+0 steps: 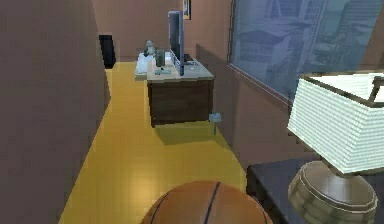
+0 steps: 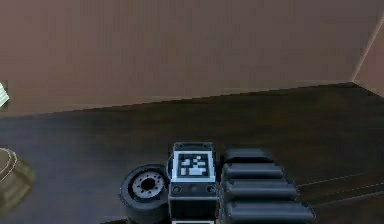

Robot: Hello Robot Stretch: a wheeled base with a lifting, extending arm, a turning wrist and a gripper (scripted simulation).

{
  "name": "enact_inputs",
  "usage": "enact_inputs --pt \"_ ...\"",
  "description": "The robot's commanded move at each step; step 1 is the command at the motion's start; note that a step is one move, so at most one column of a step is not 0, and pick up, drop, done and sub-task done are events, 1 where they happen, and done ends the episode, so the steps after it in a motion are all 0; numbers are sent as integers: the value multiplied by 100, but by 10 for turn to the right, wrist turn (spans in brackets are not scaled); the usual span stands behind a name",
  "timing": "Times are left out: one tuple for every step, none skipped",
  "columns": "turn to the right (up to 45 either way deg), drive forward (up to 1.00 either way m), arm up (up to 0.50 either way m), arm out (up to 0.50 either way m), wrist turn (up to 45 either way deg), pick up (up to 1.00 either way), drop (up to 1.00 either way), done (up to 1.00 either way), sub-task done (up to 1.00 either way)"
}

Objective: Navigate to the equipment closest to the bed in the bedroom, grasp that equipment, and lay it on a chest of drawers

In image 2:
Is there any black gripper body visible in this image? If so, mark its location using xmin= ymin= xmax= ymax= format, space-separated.
xmin=119 ymin=163 xmax=172 ymax=224

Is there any olive round bin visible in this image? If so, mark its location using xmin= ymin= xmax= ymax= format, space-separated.
xmin=0 ymin=147 xmax=36 ymax=219

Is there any pale green striped object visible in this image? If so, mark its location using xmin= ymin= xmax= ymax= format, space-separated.
xmin=0 ymin=80 xmax=10 ymax=109

